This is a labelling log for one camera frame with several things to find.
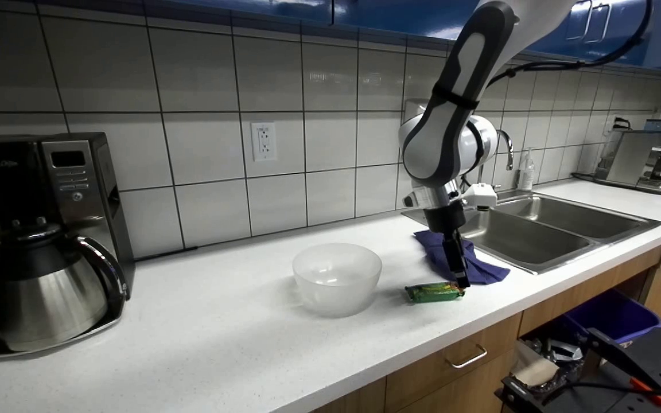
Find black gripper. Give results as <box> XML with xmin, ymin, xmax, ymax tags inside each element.
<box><xmin>424</xmin><ymin>185</ymin><xmax>471</xmax><ymax>288</ymax></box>

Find green packet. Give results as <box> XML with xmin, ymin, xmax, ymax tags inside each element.
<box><xmin>406</xmin><ymin>281</ymin><xmax>463</xmax><ymax>302</ymax></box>

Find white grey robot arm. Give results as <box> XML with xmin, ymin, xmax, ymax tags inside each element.
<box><xmin>402</xmin><ymin>0</ymin><xmax>574</xmax><ymax>288</ymax></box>

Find translucent plastic bowl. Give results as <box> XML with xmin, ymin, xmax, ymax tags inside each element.
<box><xmin>292</xmin><ymin>242</ymin><xmax>384</xmax><ymax>317</ymax></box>

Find blue cloth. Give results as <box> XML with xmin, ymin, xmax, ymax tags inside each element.
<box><xmin>414</xmin><ymin>228</ymin><xmax>512</xmax><ymax>286</ymax></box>

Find stainless steel double sink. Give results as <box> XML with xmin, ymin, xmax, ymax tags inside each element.
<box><xmin>462</xmin><ymin>192</ymin><xmax>659</xmax><ymax>272</ymax></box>

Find chrome faucet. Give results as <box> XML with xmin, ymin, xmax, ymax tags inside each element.
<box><xmin>496</xmin><ymin>128</ymin><xmax>513</xmax><ymax>169</ymax></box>

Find blue bin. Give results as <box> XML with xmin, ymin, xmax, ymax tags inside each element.
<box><xmin>565</xmin><ymin>292</ymin><xmax>661</xmax><ymax>343</ymax></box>

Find left orange black clamp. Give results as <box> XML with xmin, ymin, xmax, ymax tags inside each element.
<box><xmin>586</xmin><ymin>327</ymin><xmax>661</xmax><ymax>407</ymax></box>

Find steel espresso machine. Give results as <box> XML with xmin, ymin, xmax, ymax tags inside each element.
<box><xmin>574</xmin><ymin>116</ymin><xmax>661</xmax><ymax>195</ymax></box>

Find blue upper cabinets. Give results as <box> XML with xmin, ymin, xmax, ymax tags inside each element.
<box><xmin>39</xmin><ymin>0</ymin><xmax>661</xmax><ymax>70</ymax></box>

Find steel coffee carafe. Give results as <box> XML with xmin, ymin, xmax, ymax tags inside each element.
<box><xmin>0</xmin><ymin>224</ymin><xmax>127</xmax><ymax>353</ymax></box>

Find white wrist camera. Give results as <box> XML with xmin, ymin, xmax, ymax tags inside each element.
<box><xmin>463</xmin><ymin>183</ymin><xmax>498</xmax><ymax>209</ymax></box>

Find white wall outlet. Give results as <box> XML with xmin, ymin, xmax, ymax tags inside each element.
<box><xmin>253</xmin><ymin>122</ymin><xmax>278</xmax><ymax>163</ymax></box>

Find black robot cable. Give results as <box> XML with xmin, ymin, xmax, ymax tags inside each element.
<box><xmin>487</xmin><ymin>0</ymin><xmax>655</xmax><ymax>88</ymax></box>

